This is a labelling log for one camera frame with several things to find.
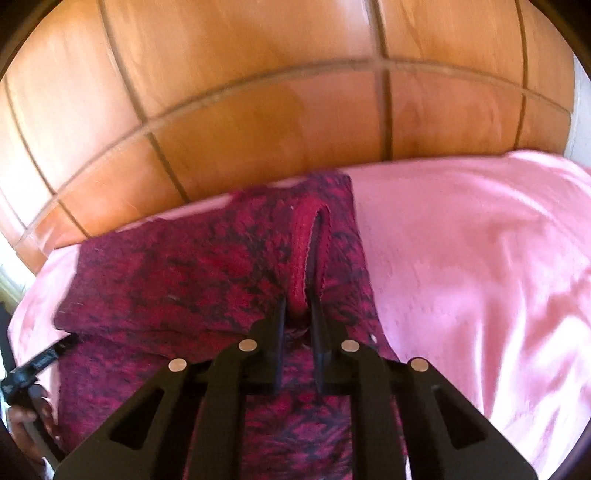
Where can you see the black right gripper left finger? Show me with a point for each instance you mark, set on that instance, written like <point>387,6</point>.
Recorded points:
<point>186,422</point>

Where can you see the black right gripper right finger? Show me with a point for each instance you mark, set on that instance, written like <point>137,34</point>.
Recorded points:
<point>408,420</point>

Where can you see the dark red patterned knit garment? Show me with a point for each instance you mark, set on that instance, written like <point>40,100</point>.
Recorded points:
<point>190,287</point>

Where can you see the pink bedspread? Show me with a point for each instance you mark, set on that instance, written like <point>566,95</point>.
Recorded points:
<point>480,265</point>

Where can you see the wooden panelled wardrobe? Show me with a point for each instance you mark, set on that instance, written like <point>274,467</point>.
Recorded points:
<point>112,111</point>

